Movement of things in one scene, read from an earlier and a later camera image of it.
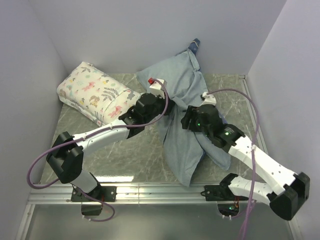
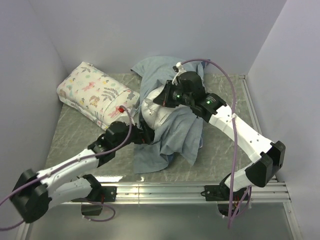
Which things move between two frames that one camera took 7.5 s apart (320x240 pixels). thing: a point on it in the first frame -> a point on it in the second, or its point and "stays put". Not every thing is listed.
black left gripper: [172, 103] -> [145, 135]
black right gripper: [191, 113] -> [164, 98]
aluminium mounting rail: [153, 194] stays put
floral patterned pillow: [99, 97] stays put
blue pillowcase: [186, 85] -> [178, 139]
